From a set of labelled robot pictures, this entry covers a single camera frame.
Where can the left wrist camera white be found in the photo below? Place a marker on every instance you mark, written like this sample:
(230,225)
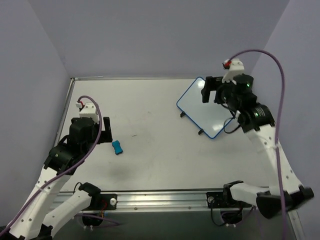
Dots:
(87,110)

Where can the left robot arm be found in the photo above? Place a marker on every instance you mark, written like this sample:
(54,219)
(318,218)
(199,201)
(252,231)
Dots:
(37,221)

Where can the blue-framed whiteboard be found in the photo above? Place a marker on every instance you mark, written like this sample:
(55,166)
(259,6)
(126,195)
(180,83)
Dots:
(211,118)

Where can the blue whiteboard eraser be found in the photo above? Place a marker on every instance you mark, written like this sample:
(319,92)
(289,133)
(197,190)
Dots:
(117,147)

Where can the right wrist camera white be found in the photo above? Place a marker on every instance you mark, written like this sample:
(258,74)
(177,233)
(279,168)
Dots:
(233,68)

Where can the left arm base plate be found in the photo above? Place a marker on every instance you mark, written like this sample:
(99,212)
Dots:
(108,202)

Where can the aluminium front rail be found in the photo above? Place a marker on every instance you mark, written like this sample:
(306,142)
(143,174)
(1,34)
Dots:
(182,201)

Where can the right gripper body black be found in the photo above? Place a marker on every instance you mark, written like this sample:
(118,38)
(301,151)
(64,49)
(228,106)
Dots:
(210,86)

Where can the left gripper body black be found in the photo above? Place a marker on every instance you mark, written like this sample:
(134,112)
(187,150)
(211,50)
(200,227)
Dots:
(106,131)

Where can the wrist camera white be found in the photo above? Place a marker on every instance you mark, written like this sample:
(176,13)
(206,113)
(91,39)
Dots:
(233,68)
(87,110)

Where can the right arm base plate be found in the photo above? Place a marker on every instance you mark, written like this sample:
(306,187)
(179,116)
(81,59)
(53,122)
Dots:
(215,200)

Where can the wire whiteboard stand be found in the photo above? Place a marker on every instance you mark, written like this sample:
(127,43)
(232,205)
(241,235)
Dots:
(191,123)

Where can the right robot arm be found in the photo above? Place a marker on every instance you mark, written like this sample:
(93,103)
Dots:
(284,191)

